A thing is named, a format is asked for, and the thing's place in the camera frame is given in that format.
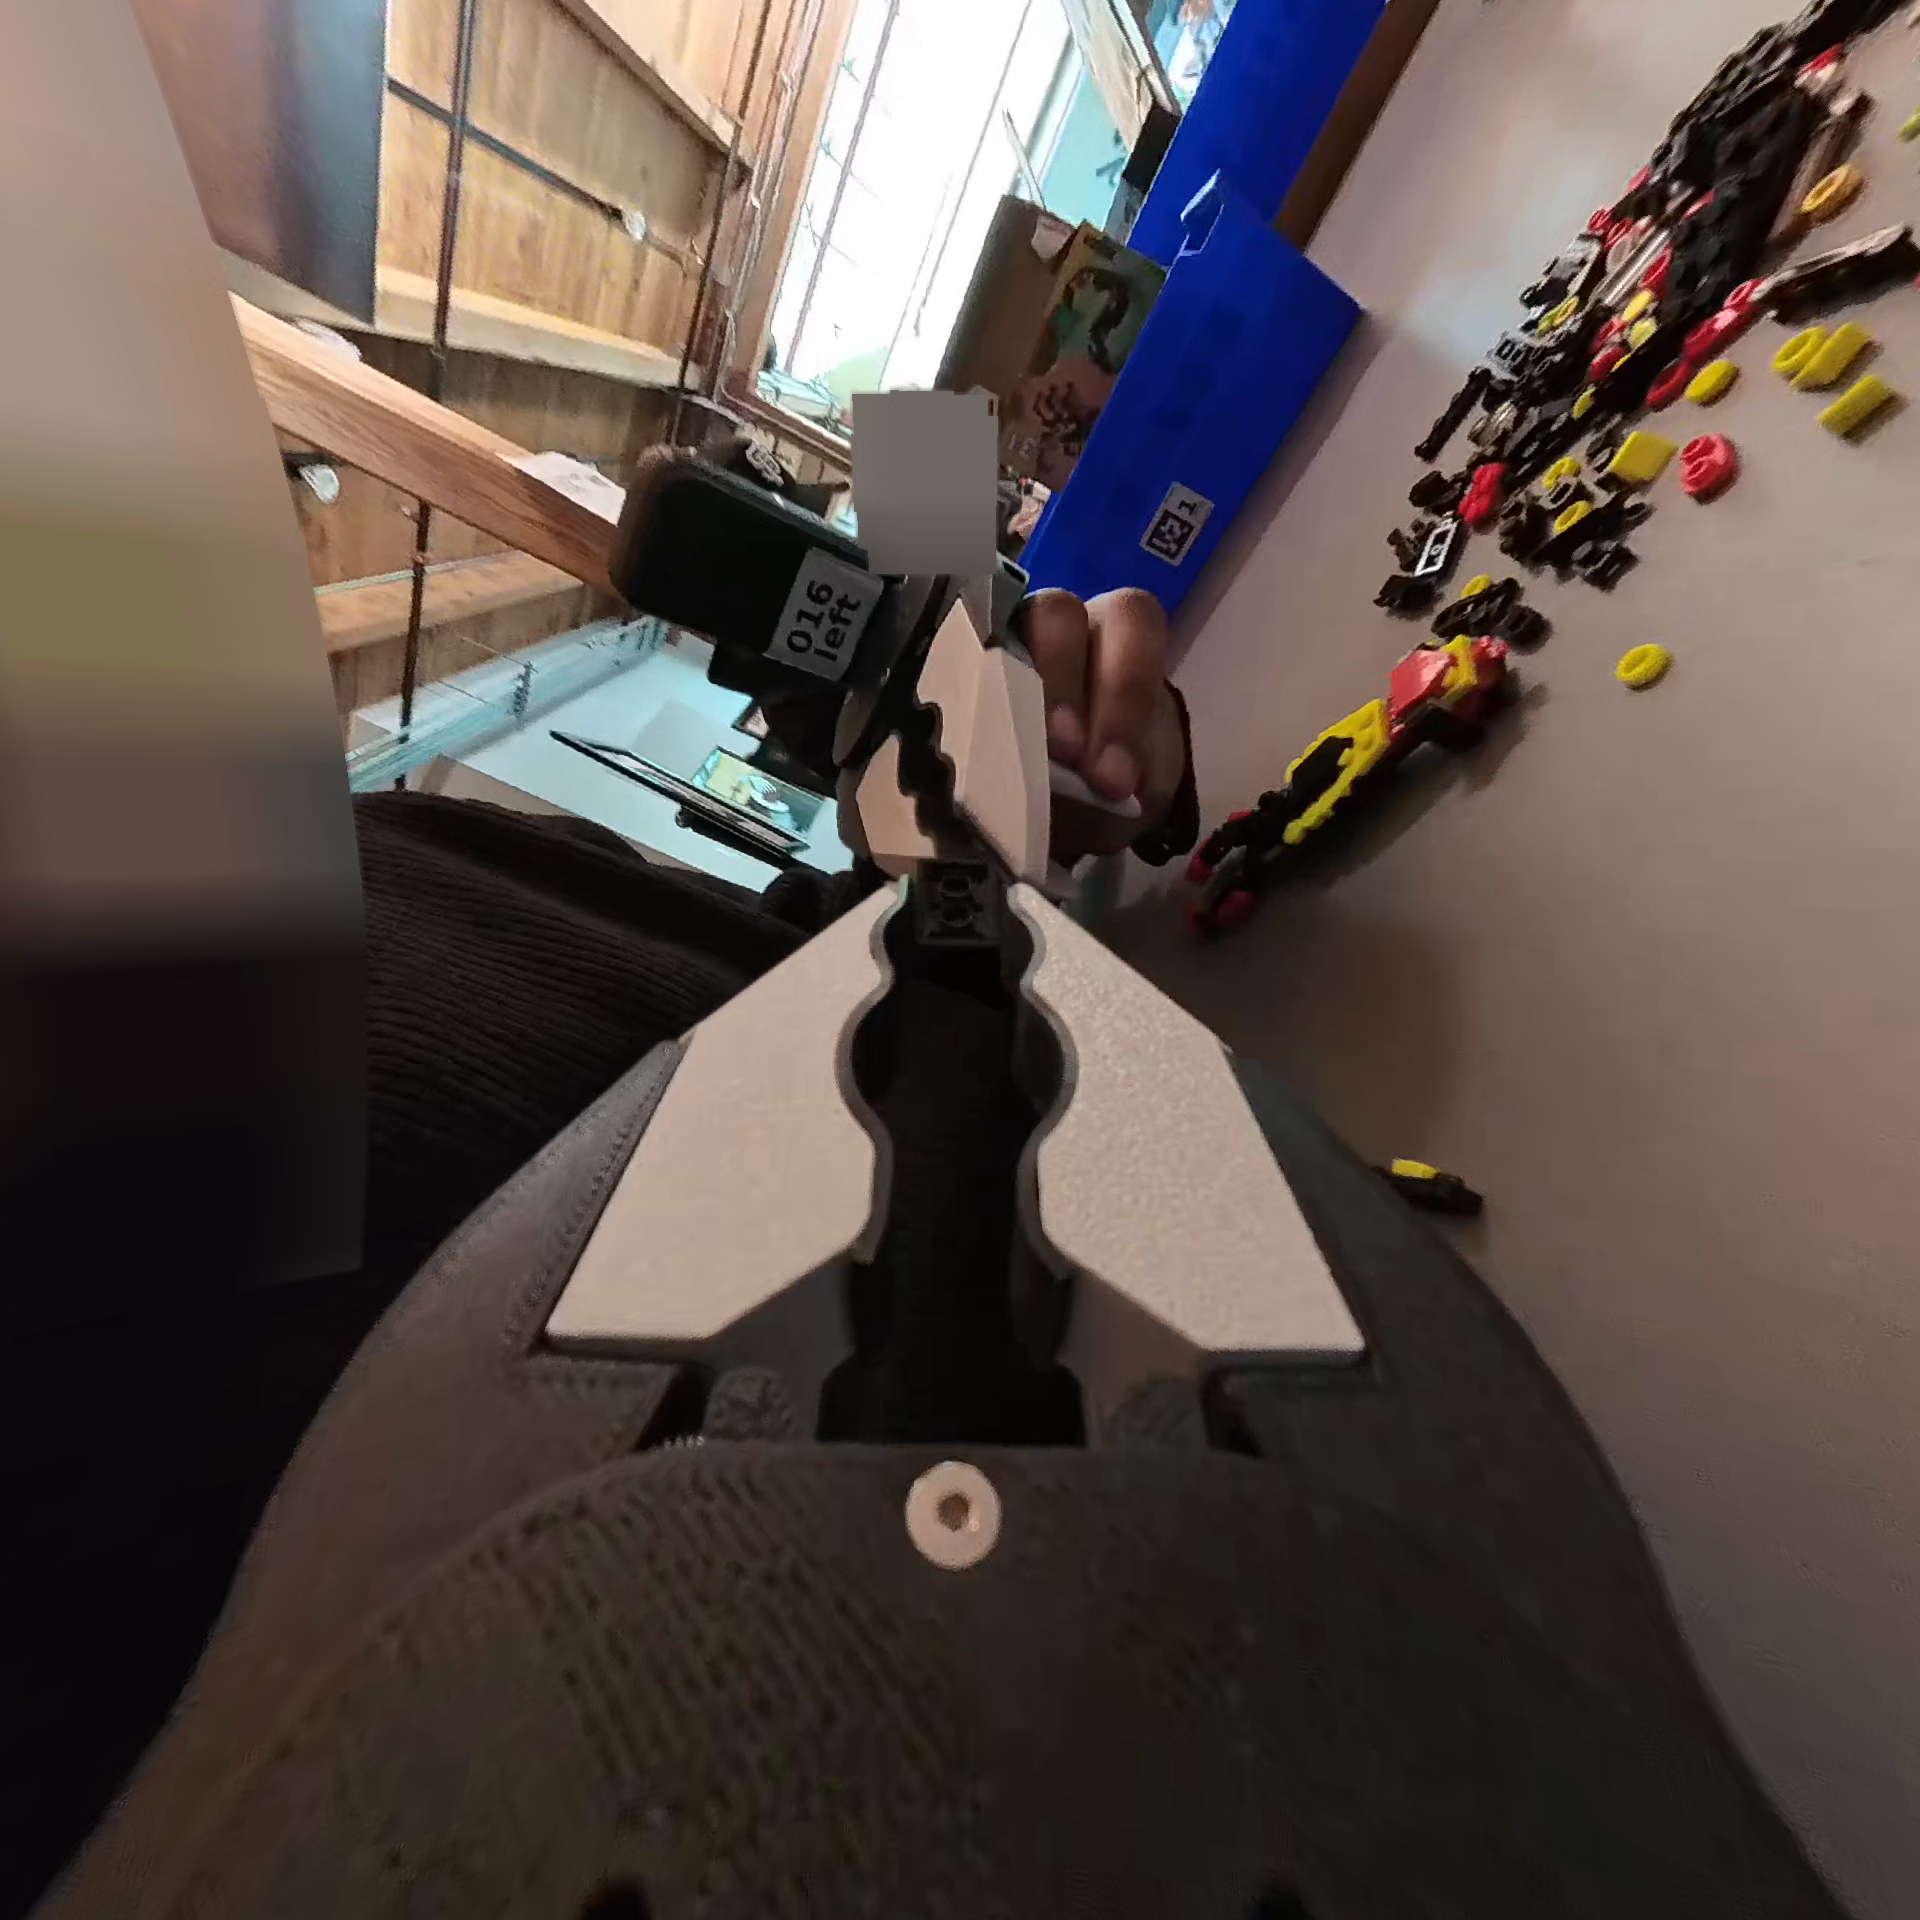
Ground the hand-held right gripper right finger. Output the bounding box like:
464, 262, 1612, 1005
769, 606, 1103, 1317
1007, 879, 1370, 1369

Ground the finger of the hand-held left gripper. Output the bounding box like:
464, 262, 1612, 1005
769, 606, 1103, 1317
835, 717, 956, 883
910, 596, 1055, 887

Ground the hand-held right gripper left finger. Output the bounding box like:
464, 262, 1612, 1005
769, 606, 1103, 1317
541, 879, 906, 1349

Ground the small black lego piece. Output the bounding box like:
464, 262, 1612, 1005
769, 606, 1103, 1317
916, 860, 1007, 951

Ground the red yellow black lego model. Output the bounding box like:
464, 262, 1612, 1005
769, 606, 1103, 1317
1182, 629, 1515, 938

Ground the pile of loose lego pieces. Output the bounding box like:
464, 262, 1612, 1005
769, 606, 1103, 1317
1370, 0, 1920, 657

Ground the person's left hand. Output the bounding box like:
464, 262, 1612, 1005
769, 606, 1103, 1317
1029, 584, 1195, 821

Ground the dark framed screen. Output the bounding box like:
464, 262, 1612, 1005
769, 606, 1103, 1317
547, 728, 828, 864

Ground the wooden beam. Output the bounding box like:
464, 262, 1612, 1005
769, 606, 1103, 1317
230, 289, 632, 604

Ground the blue plastic bin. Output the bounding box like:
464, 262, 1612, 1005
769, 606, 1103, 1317
1017, 0, 1388, 619

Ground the colourful printed box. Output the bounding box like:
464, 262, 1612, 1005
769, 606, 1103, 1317
937, 195, 1173, 501

